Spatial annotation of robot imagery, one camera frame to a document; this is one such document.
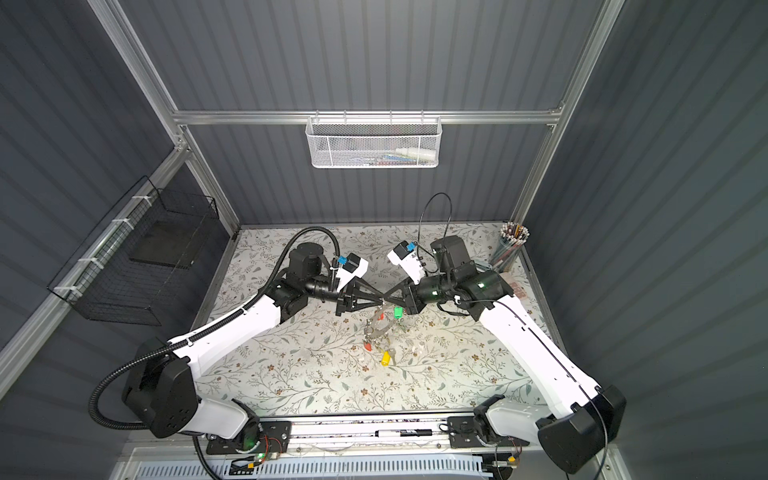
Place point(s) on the pink calculator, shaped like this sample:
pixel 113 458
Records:
pixel 519 290

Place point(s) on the large metal keyring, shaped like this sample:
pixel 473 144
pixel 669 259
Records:
pixel 379 327

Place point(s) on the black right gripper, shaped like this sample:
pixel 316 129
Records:
pixel 411 304

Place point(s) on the yellow tagged key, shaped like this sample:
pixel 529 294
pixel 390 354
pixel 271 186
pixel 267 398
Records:
pixel 388 358

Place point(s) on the white glue bottle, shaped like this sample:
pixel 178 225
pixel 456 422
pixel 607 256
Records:
pixel 420 155

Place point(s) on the white slotted cable duct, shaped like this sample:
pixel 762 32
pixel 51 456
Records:
pixel 353 467

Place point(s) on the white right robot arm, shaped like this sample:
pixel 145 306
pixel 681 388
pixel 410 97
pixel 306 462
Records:
pixel 579 418

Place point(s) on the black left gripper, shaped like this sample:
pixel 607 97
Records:
pixel 351 298

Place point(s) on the black wire basket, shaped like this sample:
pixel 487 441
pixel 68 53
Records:
pixel 134 272

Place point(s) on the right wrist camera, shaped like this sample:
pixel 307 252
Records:
pixel 405 256

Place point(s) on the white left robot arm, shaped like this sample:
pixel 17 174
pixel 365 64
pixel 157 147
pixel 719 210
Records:
pixel 165 393

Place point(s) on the clear pencil cup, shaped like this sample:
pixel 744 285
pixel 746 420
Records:
pixel 512 237

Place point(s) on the white wire mesh basket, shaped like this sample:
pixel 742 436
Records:
pixel 370 145

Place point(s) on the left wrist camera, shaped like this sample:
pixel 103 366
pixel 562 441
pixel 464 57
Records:
pixel 349 267

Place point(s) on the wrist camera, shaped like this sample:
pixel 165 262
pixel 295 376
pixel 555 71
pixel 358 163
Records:
pixel 349 267
pixel 405 256

